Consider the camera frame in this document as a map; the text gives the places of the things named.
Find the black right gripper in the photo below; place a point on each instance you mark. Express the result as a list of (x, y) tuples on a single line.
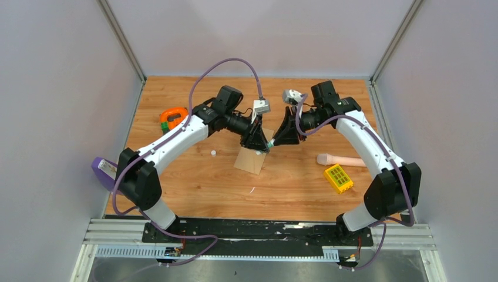
[(289, 135)]

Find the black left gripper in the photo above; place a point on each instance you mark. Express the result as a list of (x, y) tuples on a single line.
[(255, 140)]

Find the white green glue stick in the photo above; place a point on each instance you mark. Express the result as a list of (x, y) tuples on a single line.
[(270, 144)]

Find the tan paper envelope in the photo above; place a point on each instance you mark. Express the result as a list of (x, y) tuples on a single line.
[(250, 161)]

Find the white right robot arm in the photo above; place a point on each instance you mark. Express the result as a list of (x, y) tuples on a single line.
[(396, 183)]

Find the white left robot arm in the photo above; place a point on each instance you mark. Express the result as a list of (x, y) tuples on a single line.
[(138, 172)]

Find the pink toy microphone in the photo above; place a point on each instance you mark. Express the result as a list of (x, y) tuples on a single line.
[(329, 160)]

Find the yellow building block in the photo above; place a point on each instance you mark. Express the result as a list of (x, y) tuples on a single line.
[(338, 178)]

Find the orange curved toy track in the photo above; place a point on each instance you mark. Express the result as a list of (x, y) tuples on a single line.
[(173, 116)]

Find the green building block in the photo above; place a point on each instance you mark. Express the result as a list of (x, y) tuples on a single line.
[(164, 127)]

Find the purple box with card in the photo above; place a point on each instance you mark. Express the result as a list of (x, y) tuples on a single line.
[(105, 171)]

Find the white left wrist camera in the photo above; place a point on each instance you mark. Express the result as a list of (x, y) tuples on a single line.
[(260, 107)]

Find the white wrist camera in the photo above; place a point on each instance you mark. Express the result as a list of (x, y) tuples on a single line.
[(291, 97), (260, 107)]

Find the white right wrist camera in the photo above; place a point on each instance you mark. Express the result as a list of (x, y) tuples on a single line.
[(291, 97)]

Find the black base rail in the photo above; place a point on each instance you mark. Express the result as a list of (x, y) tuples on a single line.
[(237, 237)]

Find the white slotted cable duct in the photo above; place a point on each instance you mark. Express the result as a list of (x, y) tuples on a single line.
[(156, 252)]

